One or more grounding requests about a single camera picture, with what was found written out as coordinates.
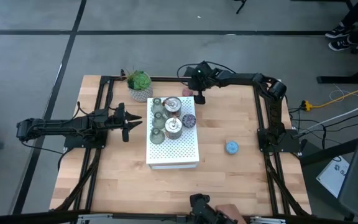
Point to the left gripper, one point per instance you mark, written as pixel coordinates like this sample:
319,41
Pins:
120,119

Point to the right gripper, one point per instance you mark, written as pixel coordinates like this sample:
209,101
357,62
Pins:
207,79

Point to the red patterned candle tin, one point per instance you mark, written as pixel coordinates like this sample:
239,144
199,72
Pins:
186,92

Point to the silver tin can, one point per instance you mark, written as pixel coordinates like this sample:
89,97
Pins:
172,105

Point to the tin can orange label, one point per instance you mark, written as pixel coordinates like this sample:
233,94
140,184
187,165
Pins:
173,128

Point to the dark purple patterned candle tin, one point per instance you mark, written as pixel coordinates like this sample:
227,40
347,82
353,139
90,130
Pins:
189,120

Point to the blue patterned candle tin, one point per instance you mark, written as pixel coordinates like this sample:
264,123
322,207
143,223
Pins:
232,147

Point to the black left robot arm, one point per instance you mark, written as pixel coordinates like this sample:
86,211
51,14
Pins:
57,126

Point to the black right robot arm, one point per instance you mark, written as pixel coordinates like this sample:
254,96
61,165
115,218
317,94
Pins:
244,78

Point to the succulent in triangle-pattern pot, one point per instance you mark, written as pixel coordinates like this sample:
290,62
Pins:
139,81

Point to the white perforated metal shelf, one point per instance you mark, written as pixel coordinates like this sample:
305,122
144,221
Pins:
172,152

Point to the black stand leg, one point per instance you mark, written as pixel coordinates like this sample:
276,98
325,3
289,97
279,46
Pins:
240,7

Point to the person's hand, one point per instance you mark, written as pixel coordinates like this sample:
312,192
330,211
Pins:
228,211

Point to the person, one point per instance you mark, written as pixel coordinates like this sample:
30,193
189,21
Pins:
337,31

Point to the black desk leg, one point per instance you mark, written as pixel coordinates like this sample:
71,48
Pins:
337,151
346,79

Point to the white paper sheet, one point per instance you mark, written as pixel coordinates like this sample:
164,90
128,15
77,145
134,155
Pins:
334,175

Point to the black table frame rails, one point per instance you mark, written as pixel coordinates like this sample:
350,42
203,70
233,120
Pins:
110,78

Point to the black table-level camera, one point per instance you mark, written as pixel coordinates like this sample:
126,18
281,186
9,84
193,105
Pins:
200,202

